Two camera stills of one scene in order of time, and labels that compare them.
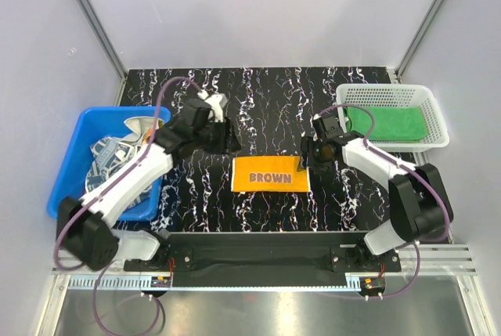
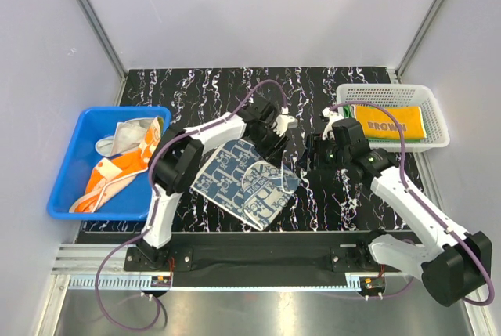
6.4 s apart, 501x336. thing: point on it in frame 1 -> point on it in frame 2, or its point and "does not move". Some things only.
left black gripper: (228, 142) -> (274, 153)
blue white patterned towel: (109, 157) -> (237, 175)
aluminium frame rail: (437, 268) does not move
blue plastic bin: (95, 124) does not move
